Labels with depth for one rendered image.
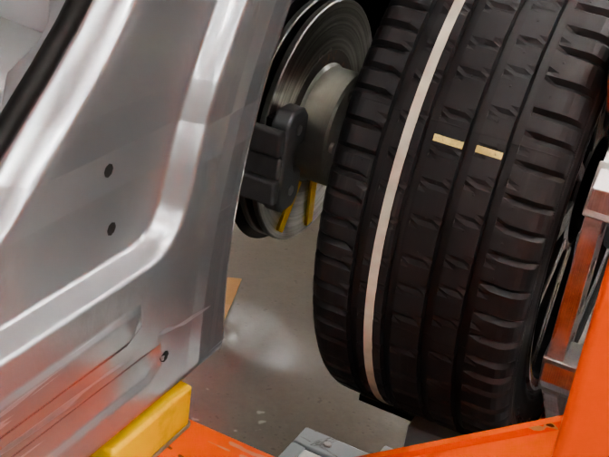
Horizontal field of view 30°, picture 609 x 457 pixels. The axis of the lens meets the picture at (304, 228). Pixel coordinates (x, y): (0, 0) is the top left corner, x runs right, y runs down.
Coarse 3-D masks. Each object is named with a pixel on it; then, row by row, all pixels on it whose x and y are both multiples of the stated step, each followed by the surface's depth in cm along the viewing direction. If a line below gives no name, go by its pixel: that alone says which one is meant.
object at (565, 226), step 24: (600, 120) 130; (600, 144) 141; (576, 192) 132; (576, 216) 144; (576, 240) 144; (552, 264) 134; (600, 264) 159; (552, 288) 140; (552, 312) 154; (528, 360) 125; (528, 384) 132
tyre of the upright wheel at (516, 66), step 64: (448, 0) 114; (512, 0) 113; (576, 0) 112; (384, 64) 114; (448, 64) 112; (512, 64) 110; (576, 64) 108; (384, 128) 114; (448, 128) 111; (512, 128) 109; (576, 128) 108; (384, 192) 114; (448, 192) 111; (512, 192) 109; (320, 256) 120; (384, 256) 116; (448, 256) 113; (512, 256) 109; (320, 320) 125; (384, 320) 121; (448, 320) 116; (512, 320) 112; (384, 384) 130; (448, 384) 122; (512, 384) 119
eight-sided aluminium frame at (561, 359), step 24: (600, 168) 110; (600, 192) 109; (600, 216) 110; (600, 240) 113; (576, 264) 113; (576, 288) 114; (576, 312) 115; (552, 336) 117; (552, 360) 118; (576, 360) 117; (552, 384) 119; (552, 408) 129
